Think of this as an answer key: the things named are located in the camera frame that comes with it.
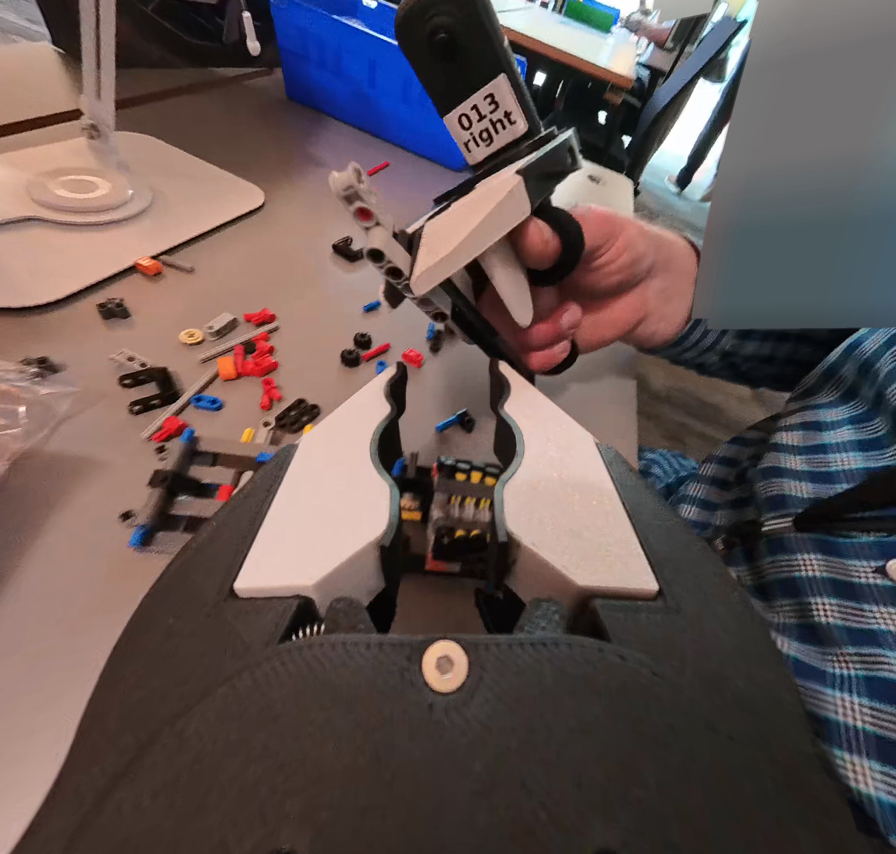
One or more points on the lego car chassis assembly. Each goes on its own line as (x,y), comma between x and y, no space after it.
(455,518)

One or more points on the light grey short lego beam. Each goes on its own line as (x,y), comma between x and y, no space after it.
(129,359)

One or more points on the wooden office desk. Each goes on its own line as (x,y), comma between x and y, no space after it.
(574,49)

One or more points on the dark thin lego liftarm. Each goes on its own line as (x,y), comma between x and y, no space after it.
(288,418)
(308,409)

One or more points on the red lego pin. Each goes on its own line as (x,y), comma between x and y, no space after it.
(376,351)
(378,166)

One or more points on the small black lego connector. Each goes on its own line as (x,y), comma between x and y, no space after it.
(467,420)

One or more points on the short grey lego axle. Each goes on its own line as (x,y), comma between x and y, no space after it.
(178,264)

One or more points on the blue plastic bin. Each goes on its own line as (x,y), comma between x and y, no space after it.
(350,63)

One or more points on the clear plastic bag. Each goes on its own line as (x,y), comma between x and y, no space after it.
(21,413)

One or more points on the black office chair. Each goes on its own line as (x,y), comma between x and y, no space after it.
(689,98)

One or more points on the black lego liftarm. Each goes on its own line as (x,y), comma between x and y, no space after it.
(435,343)

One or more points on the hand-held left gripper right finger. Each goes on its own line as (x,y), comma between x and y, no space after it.
(574,511)

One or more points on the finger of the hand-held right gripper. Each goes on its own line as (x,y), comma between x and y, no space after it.
(476,227)

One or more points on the dark grey lego connector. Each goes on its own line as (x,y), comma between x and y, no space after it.
(114,308)
(38,366)

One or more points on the long black lego beam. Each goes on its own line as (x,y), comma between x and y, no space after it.
(392,273)

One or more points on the small black lego bracket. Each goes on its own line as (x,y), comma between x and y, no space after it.
(343,247)

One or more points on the small red lego piece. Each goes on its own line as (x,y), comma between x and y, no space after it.
(413,357)

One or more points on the tan lego pulley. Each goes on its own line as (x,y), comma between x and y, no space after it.
(190,336)

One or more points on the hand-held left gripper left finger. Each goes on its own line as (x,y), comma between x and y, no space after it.
(322,504)

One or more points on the grey lego connector block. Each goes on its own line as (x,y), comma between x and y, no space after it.
(220,323)

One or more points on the red lego connector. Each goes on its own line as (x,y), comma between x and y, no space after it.
(168,428)

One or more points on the green box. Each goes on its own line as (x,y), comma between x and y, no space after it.
(591,10)

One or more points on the orange lego piece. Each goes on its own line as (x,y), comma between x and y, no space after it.
(227,367)
(148,266)

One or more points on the dark bag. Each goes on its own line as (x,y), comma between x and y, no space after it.
(182,21)

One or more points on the person's torso plaid shirt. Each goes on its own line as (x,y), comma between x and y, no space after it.
(826,623)

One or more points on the cluster of red lego connectors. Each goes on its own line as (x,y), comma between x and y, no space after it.
(262,365)

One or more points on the person's right forearm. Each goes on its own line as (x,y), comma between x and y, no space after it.
(742,360)

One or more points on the black u-shaped lego bracket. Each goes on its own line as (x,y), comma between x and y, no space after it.
(168,388)

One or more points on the person's right hand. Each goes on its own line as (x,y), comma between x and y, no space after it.
(630,280)

